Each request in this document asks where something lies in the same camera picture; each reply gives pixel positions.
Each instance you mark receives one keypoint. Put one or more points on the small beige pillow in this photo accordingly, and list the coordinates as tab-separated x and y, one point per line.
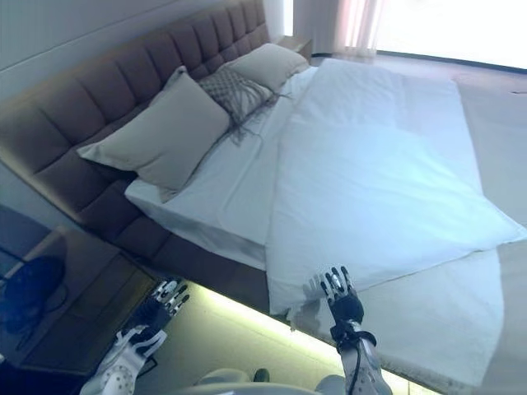
267	63

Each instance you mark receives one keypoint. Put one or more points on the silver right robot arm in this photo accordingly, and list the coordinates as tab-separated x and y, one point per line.
366	366

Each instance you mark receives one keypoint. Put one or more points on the grey fringed decorative cushion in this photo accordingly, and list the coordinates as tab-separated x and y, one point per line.
234	90

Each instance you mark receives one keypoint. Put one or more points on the white bed sheet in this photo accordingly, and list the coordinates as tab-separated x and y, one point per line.
222	197

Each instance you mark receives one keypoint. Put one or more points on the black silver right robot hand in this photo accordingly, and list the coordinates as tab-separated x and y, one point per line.
346	306

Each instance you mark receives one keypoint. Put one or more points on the silver robot leg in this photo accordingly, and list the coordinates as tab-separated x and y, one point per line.
329	387
230	376

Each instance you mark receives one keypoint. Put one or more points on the large beige pillow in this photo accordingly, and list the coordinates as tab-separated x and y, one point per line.
164	136

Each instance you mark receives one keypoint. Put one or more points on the pale pink curtain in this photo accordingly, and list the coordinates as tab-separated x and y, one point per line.
356	24

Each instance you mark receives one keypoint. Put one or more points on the silver left robot leg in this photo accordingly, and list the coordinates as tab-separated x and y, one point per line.
230	376

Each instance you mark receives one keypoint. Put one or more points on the white duvet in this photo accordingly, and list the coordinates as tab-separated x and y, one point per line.
379	173

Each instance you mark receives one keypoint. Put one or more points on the beige bedspread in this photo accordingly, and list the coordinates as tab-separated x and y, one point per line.
498	136

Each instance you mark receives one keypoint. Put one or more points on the small wooden bedside table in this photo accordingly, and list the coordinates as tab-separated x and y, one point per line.
298	43

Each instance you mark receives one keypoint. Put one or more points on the wooden nightstand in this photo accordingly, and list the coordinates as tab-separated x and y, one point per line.
94	284

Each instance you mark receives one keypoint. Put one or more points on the silver robot torso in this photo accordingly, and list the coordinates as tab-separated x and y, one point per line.
247	391

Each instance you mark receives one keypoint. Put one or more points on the silver right robot leg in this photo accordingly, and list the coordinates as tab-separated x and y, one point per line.
329	387

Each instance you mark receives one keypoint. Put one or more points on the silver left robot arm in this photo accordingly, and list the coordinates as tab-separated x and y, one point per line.
119	366

